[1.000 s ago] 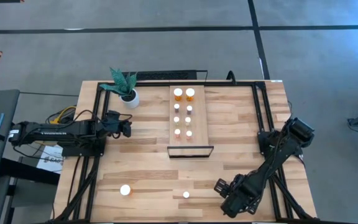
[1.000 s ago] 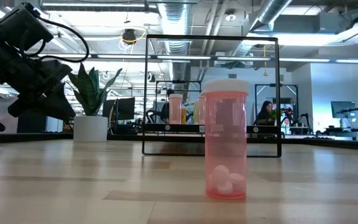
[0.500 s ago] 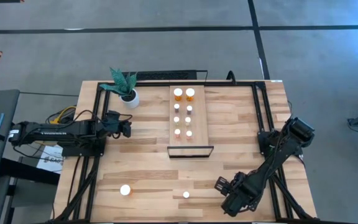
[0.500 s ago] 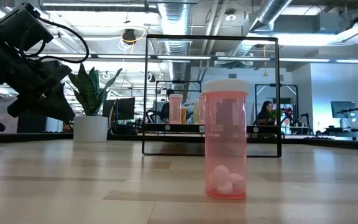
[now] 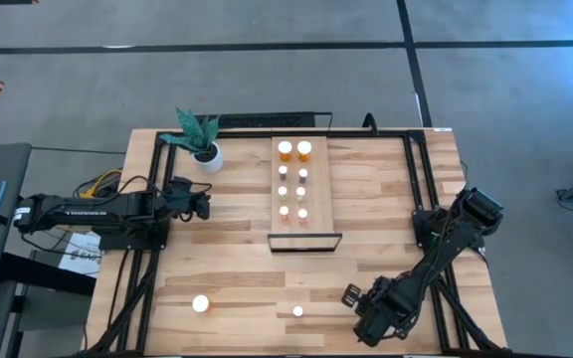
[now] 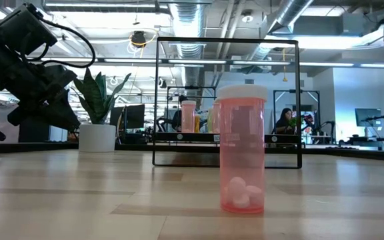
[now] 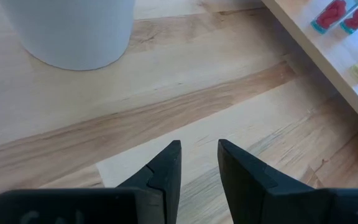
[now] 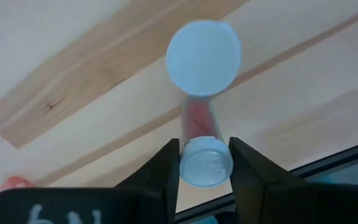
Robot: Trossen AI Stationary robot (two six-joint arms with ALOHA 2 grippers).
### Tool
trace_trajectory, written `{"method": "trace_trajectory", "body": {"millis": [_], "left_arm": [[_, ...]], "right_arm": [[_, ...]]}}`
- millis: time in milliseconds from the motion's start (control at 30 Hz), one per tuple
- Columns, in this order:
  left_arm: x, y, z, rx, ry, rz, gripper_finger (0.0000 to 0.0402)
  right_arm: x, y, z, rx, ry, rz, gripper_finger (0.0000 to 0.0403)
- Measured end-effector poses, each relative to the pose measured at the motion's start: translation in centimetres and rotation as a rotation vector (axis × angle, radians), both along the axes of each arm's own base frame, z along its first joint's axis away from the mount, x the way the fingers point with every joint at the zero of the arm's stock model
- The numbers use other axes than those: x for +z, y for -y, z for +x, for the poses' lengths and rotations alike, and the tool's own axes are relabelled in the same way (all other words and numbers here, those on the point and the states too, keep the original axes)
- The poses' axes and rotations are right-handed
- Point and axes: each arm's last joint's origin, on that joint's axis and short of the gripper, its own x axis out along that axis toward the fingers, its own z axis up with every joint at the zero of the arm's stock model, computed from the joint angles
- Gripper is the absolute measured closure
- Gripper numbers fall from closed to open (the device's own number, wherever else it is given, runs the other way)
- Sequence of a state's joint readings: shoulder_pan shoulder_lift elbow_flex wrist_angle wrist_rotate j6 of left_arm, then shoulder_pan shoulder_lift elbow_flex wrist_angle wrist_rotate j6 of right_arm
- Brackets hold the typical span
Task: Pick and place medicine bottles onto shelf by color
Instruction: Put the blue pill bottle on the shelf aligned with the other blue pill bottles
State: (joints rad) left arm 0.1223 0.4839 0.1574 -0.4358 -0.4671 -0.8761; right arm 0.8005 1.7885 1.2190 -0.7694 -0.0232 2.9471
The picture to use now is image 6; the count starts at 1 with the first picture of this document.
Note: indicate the silver smooth ventilation duct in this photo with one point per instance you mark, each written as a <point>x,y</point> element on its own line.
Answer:
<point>288,13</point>

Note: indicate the white shelf label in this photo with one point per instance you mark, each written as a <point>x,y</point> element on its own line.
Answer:
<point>216,138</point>

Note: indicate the silver ribbed ventilation duct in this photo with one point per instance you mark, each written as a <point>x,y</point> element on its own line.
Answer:
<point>187,20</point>

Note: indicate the black jointed stand arm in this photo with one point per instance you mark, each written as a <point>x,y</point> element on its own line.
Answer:
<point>383,117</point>

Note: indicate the green snake plant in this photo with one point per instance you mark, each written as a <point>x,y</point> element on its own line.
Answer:
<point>95,100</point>

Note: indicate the black background metal frame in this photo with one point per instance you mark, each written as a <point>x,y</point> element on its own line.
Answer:
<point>205,87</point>
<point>312,90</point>

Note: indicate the small green background plant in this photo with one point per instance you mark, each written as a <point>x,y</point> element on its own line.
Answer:
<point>293,121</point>

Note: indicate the person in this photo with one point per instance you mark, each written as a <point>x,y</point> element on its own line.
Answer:
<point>283,121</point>
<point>178,118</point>

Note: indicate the orange pill bottle white cap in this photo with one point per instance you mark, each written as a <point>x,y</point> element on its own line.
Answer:
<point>197,125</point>

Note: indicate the black partition panel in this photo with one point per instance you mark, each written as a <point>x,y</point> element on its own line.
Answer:
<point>32,131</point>

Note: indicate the white round plant pot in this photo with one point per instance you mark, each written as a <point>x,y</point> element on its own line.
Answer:
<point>97,138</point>

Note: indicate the pink pill bottle white cap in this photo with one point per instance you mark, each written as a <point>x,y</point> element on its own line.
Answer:
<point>216,116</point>
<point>188,116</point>
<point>242,150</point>

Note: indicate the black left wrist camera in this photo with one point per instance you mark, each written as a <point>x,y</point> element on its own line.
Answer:
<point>28,30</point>

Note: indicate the wall display screen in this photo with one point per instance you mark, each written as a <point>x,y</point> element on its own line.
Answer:
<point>308,118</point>

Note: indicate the black frame wooden shelf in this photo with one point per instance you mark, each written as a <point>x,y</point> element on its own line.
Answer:
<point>185,137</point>

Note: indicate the black background robot arm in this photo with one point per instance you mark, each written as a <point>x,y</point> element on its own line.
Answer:
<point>325,128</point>

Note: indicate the black computer monitor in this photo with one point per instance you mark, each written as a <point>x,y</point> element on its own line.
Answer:
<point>368,116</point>
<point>132,116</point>

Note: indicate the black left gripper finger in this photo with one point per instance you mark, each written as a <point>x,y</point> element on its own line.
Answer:
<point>62,112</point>

